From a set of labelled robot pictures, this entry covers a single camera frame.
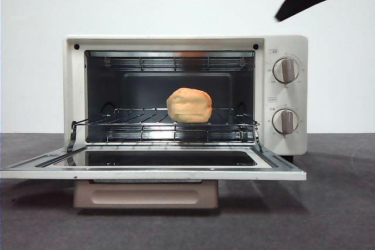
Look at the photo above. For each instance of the golden bread loaf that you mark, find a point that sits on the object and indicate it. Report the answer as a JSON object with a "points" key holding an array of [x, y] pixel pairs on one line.
{"points": [[189, 105]]}

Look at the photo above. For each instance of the cream Toshiba toaster oven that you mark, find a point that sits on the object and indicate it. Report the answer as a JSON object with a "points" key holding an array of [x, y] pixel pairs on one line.
{"points": [[293, 43]]}

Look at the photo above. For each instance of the cream brown oven knob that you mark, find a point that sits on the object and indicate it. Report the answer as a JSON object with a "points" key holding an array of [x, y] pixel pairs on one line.
{"points": [[285, 121], [286, 70]]}

